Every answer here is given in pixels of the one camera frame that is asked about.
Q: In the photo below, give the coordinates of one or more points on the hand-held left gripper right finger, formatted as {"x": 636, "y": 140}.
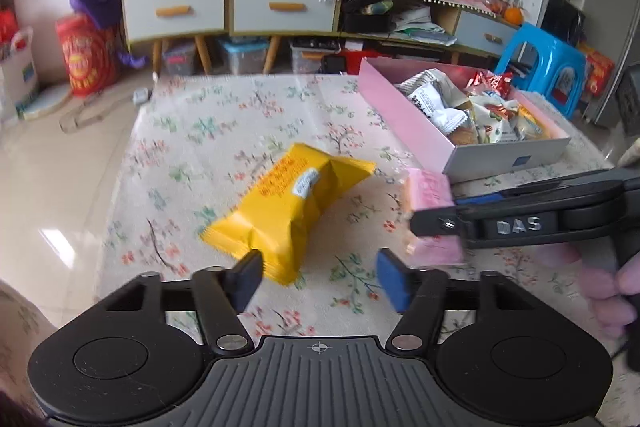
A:
{"x": 395, "y": 279}

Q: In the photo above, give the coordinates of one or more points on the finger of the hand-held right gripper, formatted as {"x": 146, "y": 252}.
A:
{"x": 435, "y": 222}
{"x": 480, "y": 200}

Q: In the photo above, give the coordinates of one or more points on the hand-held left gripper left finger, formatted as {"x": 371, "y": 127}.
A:
{"x": 245, "y": 279}

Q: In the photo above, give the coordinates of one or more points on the pink wafer packet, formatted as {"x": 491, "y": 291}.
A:
{"x": 430, "y": 187}

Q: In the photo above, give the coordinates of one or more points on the clear biscuit packet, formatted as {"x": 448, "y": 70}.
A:
{"x": 464, "y": 137}

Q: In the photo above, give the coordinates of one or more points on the white walnut print snack packet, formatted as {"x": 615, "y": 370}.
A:
{"x": 495, "y": 122}

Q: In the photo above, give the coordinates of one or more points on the yellow snack packet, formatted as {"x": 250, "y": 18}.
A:
{"x": 285, "y": 207}

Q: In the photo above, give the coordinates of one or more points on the white orange snack packet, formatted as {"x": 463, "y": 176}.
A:
{"x": 530, "y": 124}

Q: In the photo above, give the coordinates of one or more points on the pink cardboard box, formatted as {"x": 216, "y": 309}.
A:
{"x": 400, "y": 127}

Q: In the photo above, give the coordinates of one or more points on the white snack packet dark print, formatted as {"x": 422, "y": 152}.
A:
{"x": 440, "y": 107}

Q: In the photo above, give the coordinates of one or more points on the red snack packet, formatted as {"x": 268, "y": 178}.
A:
{"x": 501, "y": 85}
{"x": 479, "y": 83}

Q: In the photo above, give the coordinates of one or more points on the person's right hand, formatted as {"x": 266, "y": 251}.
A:
{"x": 600, "y": 287}

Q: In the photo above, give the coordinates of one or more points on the red printed carton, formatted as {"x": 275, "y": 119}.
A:
{"x": 599, "y": 72}

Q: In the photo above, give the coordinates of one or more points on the floral tablecloth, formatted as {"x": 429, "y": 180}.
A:
{"x": 200, "y": 132}

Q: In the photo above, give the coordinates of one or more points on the white cabinet drawer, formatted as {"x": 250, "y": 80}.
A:
{"x": 145, "y": 27}
{"x": 255, "y": 22}
{"x": 475, "y": 32}

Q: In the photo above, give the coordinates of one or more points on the blue plastic stool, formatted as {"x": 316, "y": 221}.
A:
{"x": 545, "y": 44}

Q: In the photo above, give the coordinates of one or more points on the stack of papers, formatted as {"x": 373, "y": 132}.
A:
{"x": 425, "y": 29}

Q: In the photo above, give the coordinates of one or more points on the red cardboard box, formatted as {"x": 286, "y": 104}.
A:
{"x": 350, "y": 59}

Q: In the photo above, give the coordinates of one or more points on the orange fruit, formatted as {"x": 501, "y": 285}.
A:
{"x": 514, "y": 16}

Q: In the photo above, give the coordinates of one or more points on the black microwave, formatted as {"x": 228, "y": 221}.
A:
{"x": 562, "y": 19}

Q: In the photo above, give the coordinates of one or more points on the white phone charger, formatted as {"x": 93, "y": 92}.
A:
{"x": 141, "y": 97}

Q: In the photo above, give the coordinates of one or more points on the grey refrigerator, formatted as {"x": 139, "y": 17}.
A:
{"x": 610, "y": 7}

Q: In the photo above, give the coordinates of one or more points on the black plastic box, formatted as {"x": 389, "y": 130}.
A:
{"x": 365, "y": 22}

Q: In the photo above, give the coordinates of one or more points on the clear storage box blue lid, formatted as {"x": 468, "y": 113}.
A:
{"x": 245, "y": 59}

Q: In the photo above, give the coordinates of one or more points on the floral seat cushion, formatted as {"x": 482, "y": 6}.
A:
{"x": 20, "y": 332}

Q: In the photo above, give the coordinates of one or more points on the round white board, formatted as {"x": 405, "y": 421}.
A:
{"x": 47, "y": 102}

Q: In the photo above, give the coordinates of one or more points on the red cylindrical gift box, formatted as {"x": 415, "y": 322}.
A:
{"x": 87, "y": 57}

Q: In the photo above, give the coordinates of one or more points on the white shopping bag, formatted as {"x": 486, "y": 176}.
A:
{"x": 17, "y": 77}

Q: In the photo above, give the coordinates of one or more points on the red gift bag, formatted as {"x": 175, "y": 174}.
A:
{"x": 6, "y": 27}

